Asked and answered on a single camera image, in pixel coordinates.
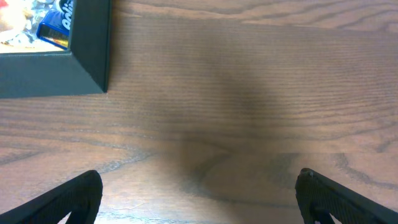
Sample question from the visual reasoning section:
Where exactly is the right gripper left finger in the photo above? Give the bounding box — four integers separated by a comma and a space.
1, 170, 103, 224

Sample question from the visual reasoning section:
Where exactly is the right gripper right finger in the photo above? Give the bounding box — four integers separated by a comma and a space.
295, 168, 397, 224

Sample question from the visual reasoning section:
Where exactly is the dark green box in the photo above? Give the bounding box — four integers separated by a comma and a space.
1, 0, 112, 98

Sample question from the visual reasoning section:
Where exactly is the blue eclipse gum pack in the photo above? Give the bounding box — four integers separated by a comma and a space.
36, 0, 74, 50

